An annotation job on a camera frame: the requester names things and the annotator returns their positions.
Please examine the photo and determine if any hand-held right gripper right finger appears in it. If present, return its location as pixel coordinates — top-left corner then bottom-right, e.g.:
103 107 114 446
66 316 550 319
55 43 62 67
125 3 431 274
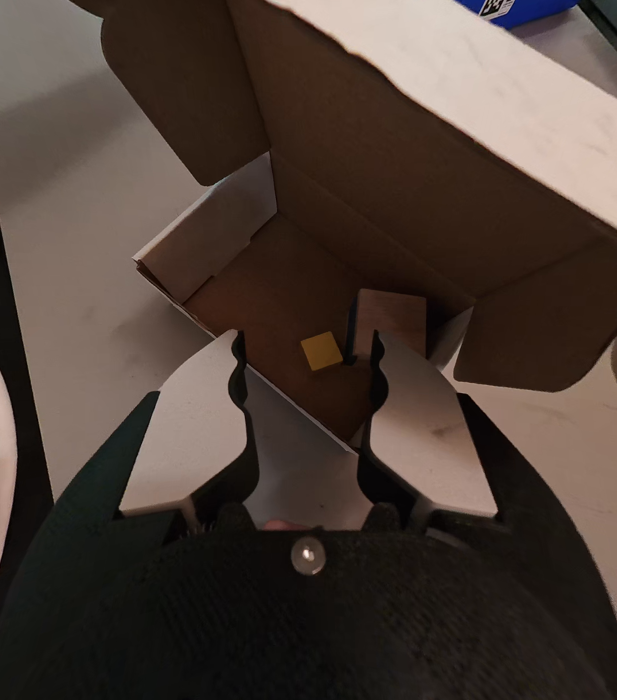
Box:
358 329 500 530

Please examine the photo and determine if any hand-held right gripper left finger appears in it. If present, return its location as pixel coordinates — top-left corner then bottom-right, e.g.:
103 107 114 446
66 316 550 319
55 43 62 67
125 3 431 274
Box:
118 328 261 530

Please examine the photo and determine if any wooden cube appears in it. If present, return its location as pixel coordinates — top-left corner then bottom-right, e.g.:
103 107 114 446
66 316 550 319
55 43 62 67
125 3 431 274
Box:
348 288 429 366

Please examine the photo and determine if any yellow cube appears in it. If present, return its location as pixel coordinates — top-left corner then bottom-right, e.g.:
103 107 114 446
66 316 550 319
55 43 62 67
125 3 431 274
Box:
300 331 345 373

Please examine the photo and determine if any white cardboard mailer box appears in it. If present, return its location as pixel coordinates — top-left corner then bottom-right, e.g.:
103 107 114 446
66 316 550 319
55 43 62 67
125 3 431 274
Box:
68 0 617 456

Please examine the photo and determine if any blue plastic bin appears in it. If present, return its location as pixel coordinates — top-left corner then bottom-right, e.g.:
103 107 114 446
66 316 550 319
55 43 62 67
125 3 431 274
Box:
453 0 581 30

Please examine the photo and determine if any person's black clothing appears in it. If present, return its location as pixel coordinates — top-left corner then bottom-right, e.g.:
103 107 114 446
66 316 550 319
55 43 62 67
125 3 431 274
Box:
0 223 56 700

